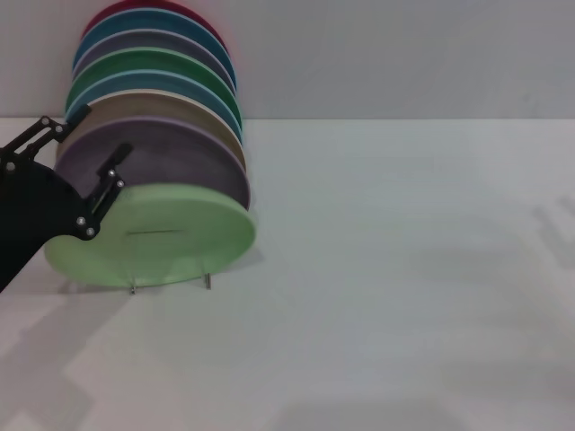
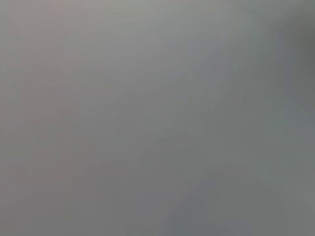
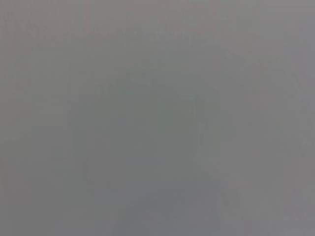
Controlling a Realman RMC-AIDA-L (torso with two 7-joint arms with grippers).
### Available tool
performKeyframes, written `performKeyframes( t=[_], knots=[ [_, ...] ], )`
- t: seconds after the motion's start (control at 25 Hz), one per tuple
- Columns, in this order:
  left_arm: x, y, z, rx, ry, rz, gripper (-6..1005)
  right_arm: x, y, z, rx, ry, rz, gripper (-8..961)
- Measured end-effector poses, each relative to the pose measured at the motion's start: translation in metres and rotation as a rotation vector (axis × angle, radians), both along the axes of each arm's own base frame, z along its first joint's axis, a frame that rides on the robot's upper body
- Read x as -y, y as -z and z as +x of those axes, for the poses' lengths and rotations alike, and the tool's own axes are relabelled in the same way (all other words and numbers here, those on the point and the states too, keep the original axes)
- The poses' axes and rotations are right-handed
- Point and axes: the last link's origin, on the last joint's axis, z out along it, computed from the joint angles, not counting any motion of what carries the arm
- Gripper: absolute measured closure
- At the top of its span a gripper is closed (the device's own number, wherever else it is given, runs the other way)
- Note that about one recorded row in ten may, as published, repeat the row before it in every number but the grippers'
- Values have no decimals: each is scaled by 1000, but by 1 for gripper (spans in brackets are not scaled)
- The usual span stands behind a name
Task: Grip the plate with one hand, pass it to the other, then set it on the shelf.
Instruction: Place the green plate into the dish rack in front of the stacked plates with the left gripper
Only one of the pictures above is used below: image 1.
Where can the dark green plate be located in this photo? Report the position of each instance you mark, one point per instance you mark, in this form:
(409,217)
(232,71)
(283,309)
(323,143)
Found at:
(153,60)

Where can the teal blue plate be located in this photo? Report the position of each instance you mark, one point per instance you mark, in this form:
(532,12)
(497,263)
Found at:
(135,22)

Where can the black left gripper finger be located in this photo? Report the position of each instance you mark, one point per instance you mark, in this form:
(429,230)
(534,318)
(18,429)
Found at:
(108,188)
(45,130)

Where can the beige plate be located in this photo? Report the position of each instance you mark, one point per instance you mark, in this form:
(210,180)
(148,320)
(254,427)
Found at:
(148,105)

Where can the lilac purple plate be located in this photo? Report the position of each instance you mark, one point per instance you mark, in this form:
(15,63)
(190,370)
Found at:
(179,157)

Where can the grey purple plate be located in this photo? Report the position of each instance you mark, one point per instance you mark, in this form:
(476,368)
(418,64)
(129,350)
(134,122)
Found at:
(153,40)

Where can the light blue plate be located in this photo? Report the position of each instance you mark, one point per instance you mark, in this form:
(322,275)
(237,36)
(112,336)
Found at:
(153,81)

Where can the clear acrylic plate rack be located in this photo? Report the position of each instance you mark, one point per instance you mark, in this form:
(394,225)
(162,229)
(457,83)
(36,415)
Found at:
(207,282)

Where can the red plate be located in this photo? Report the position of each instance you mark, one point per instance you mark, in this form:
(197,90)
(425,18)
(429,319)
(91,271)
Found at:
(108,10)

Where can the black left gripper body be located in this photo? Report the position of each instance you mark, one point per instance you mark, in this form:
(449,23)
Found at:
(31,211)

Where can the light green plate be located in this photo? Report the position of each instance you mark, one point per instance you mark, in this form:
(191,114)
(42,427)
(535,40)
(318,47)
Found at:
(170,242)

